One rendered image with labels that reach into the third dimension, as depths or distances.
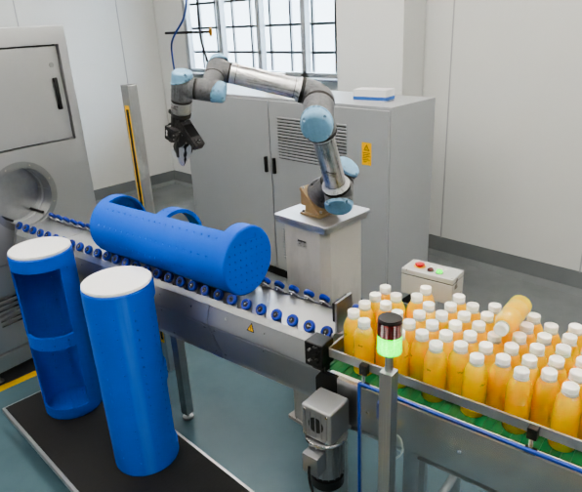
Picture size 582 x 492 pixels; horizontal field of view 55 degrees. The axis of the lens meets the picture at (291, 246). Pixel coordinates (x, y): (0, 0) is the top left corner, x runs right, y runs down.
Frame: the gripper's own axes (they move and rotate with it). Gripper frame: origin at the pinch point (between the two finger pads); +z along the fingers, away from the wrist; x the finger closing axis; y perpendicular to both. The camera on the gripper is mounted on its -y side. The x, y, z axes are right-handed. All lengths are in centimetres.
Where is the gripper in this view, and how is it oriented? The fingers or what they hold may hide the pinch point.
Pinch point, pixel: (184, 163)
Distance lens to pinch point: 220.6
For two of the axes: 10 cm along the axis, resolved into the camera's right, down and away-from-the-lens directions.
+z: -1.3, 8.0, 5.9
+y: -7.4, -4.7, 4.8
